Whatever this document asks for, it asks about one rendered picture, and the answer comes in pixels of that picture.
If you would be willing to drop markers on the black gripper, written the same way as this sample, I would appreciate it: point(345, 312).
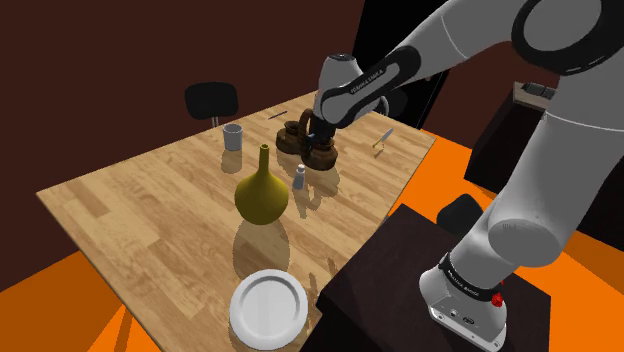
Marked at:
point(320, 130)

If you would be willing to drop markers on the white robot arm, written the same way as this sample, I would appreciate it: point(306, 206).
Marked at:
point(536, 161)

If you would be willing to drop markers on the brown round pot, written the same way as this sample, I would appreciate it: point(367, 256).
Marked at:
point(288, 140)

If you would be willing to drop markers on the dark pen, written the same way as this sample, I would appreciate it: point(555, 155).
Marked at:
point(278, 115)

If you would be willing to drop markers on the white salt shaker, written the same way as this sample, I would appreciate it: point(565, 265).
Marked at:
point(298, 178)

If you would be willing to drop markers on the grey cup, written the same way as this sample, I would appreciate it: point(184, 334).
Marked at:
point(233, 137)

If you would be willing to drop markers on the olive yellow vase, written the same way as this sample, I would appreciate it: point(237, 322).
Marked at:
point(262, 197)

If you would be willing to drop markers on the dark robot stand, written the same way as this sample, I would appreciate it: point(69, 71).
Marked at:
point(380, 273)

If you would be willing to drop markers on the wooden table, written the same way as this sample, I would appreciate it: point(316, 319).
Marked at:
point(161, 209)

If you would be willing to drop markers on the white plate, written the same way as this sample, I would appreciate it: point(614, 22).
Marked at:
point(268, 309)

